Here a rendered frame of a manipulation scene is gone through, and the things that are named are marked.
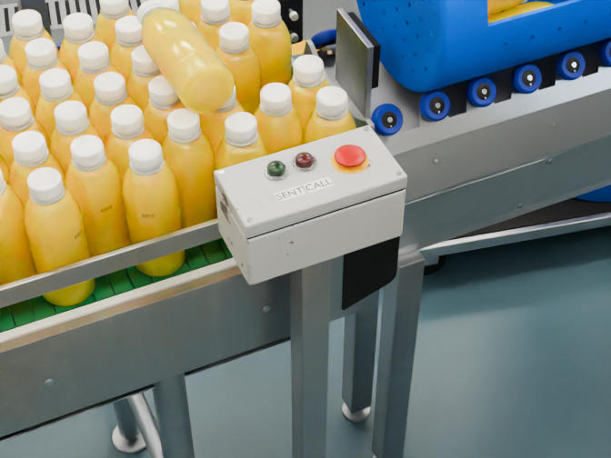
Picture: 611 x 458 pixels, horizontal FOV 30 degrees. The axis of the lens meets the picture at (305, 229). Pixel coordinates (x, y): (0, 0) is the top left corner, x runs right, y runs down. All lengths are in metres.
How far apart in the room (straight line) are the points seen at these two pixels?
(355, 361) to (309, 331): 0.77
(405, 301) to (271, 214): 0.70
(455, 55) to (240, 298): 0.43
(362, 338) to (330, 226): 0.91
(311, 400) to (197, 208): 0.33
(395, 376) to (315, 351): 0.57
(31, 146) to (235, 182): 0.25
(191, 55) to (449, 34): 0.34
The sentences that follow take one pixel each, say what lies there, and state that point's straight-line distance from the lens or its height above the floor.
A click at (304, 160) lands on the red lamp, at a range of 1.30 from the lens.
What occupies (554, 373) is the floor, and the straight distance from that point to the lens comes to 2.55.
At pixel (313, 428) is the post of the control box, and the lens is 1.66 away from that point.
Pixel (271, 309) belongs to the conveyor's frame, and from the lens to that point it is 1.55.
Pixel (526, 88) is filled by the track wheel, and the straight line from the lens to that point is 1.68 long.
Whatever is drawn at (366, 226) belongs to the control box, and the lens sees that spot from 1.33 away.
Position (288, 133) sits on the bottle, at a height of 1.05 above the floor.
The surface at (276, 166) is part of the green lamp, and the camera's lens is 1.30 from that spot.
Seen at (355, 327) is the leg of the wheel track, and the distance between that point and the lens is 2.16.
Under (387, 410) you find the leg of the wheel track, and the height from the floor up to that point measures 0.23.
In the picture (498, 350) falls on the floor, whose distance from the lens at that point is 2.56.
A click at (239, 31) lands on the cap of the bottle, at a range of 1.53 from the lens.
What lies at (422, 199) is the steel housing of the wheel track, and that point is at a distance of 1.69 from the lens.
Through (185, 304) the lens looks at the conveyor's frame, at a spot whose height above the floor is 0.87.
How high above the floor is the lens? 1.99
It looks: 46 degrees down
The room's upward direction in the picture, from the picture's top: straight up
